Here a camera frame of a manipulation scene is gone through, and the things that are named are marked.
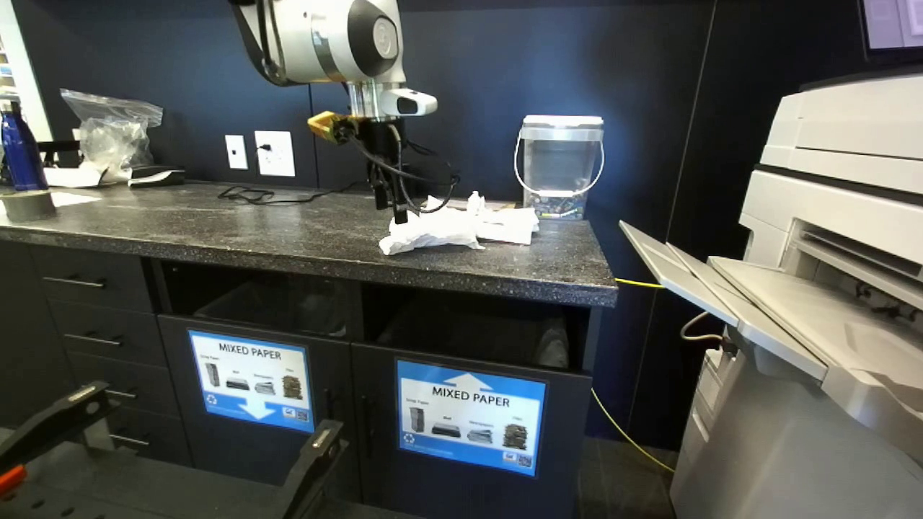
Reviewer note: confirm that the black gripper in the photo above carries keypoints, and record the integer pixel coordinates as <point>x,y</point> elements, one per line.
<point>385,152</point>

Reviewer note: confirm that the white paper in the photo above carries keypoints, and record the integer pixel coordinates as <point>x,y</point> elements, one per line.
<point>474,209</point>
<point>509,226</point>
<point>421,235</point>

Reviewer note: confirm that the clear plastic bucket with lid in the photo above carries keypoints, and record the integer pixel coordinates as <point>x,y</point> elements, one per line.
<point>556,162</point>

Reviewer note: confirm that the mixed paper sign arrow down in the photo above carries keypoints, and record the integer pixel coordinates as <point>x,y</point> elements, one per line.
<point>250,379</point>

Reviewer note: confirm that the mixed paper sign arrow up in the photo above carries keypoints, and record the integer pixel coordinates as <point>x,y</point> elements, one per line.
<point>471,418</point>

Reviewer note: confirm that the clear plastic bag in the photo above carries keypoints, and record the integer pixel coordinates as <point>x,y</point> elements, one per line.
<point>109,129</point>

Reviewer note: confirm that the black cabinet drawer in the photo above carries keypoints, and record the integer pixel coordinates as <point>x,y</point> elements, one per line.
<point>132,376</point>
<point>152,426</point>
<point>109,320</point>
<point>89,269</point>

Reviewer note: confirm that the blue bottle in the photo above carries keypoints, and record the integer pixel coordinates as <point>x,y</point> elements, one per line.
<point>18,147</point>

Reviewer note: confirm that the black clamp bar orange tip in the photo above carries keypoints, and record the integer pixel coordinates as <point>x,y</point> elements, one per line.
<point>57,418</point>

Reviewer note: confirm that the white office printer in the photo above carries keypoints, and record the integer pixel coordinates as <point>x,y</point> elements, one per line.
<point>816,288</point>

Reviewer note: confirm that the dark monitor screen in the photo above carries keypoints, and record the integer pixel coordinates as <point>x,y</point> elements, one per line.
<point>895,24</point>

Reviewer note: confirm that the white wall outlet plate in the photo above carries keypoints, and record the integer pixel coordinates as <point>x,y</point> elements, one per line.
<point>275,152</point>

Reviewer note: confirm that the white wall switch plate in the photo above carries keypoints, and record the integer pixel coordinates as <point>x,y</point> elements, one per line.
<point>235,151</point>

